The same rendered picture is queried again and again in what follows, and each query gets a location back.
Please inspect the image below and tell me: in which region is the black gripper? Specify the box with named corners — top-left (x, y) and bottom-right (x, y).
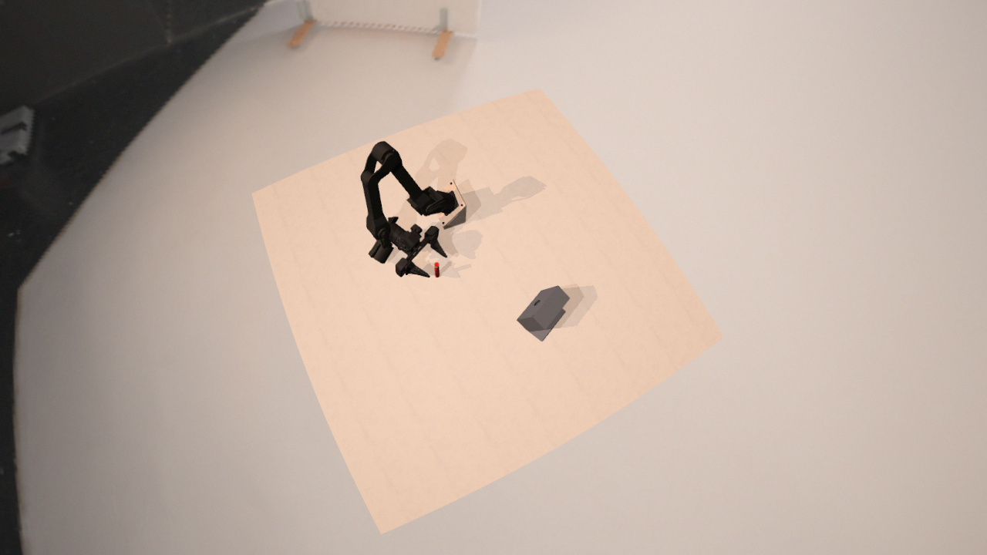
top-left (394, 226), bottom-right (447, 278)

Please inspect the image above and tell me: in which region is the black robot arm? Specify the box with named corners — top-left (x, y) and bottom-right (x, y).
top-left (360, 141), bottom-right (459, 264)

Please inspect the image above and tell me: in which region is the grey flat panel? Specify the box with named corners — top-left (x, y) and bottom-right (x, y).
top-left (517, 286), bottom-right (570, 341)

